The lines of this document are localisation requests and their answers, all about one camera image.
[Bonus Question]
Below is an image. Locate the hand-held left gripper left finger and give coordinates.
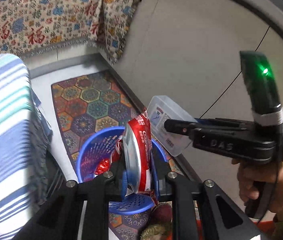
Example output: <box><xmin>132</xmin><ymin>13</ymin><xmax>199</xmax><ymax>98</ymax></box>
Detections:
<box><xmin>12</xmin><ymin>159</ymin><xmax>132</xmax><ymax>240</ymax></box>

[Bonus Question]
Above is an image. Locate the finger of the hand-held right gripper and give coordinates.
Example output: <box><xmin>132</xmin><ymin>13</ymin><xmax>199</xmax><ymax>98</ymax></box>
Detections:
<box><xmin>164</xmin><ymin>119</ymin><xmax>253</xmax><ymax>136</ymax></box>
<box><xmin>197</xmin><ymin>118</ymin><xmax>252</xmax><ymax>128</ymax></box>

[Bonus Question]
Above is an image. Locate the blue striped tablecloth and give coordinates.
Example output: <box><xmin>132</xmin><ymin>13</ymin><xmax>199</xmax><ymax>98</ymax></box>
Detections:
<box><xmin>0</xmin><ymin>54</ymin><xmax>53</xmax><ymax>239</ymax></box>

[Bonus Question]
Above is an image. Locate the red white snack packet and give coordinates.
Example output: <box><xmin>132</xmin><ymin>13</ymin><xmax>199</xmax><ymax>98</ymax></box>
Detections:
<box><xmin>115</xmin><ymin>107</ymin><xmax>158</xmax><ymax>205</ymax></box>

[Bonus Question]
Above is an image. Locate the hexagon patterned floor mat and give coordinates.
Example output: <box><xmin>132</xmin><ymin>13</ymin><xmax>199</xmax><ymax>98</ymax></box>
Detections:
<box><xmin>51</xmin><ymin>71</ymin><xmax>189</xmax><ymax>240</ymax></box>

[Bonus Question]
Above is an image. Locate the red foil wrapper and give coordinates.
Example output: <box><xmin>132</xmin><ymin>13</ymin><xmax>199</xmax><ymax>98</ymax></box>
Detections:
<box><xmin>94</xmin><ymin>158</ymin><xmax>110</xmax><ymax>176</ymax></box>

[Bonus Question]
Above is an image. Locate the orange plastic stool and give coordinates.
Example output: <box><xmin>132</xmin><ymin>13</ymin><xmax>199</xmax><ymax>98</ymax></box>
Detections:
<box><xmin>253</xmin><ymin>220</ymin><xmax>275</xmax><ymax>235</ymax></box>

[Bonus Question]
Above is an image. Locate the grey kitchen cabinet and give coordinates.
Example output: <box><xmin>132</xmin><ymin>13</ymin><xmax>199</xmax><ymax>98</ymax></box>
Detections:
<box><xmin>113</xmin><ymin>0</ymin><xmax>283</xmax><ymax>180</ymax></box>

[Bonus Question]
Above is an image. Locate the clear plastic box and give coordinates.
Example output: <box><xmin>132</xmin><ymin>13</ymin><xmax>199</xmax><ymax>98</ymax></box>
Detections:
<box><xmin>147</xmin><ymin>95</ymin><xmax>197</xmax><ymax>157</ymax></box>

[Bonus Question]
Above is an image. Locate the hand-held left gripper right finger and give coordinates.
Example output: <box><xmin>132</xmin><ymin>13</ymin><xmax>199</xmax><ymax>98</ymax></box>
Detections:
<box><xmin>151</xmin><ymin>153</ymin><xmax>262</xmax><ymax>240</ymax></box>

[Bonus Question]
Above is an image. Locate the narrow printed cloth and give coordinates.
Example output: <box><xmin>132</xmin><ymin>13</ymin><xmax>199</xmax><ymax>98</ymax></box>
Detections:
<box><xmin>87</xmin><ymin>0</ymin><xmax>147</xmax><ymax>65</ymax></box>

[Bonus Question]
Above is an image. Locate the furry slipper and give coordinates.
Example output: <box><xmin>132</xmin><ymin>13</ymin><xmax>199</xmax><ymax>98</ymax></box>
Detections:
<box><xmin>140</xmin><ymin>203</ymin><xmax>174</xmax><ymax>240</ymax></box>

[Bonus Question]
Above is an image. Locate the large printed cloth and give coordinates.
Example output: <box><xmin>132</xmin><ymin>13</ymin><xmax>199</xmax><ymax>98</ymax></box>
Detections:
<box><xmin>0</xmin><ymin>0</ymin><xmax>107</xmax><ymax>60</ymax></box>

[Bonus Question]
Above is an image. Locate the blue plastic wastebasket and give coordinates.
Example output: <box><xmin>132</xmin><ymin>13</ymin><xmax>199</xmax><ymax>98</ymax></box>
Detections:
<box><xmin>77</xmin><ymin>126</ymin><xmax>168</xmax><ymax>215</ymax></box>

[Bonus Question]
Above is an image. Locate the black cable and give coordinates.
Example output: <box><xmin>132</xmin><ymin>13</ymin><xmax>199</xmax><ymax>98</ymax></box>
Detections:
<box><xmin>256</xmin><ymin>135</ymin><xmax>282</xmax><ymax>224</ymax></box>

